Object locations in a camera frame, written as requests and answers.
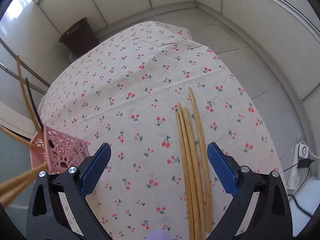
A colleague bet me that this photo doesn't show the pink perforated utensil holder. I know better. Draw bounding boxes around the pink perforated utensil holder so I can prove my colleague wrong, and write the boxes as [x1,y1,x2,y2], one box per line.
[30,126,89,174]

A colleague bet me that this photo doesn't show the wooden chopstick on table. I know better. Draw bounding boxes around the wooden chopstick on table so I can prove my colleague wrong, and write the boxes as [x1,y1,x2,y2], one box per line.
[176,112,195,240]
[176,103,203,239]
[182,107,206,239]
[188,87,213,233]

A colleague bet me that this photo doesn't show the cherry print tablecloth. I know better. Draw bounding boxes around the cherry print tablecloth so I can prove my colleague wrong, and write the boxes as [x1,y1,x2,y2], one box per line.
[40,21,281,239]

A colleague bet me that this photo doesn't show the white kitchen cabinets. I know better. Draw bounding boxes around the white kitchen cabinets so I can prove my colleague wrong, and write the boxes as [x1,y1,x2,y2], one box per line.
[34,0,319,100]

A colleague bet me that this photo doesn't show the blue handled mop pole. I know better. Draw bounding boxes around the blue handled mop pole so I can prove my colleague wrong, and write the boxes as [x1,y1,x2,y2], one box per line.
[0,38,50,87]

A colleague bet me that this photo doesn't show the thick wooden chopstick in holder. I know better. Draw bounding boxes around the thick wooden chopstick in holder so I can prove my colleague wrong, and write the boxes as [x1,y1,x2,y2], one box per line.
[0,125,44,152]

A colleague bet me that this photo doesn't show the white power strip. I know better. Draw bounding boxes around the white power strip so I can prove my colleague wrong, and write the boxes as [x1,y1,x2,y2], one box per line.
[286,141,309,190]

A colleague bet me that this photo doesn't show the thin brown chopstick in holder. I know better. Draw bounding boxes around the thin brown chopstick in holder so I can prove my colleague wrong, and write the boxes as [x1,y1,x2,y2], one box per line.
[16,55,43,135]

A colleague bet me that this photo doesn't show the dark brown trash bin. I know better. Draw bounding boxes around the dark brown trash bin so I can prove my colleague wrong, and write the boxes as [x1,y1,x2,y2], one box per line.
[59,17,99,57]

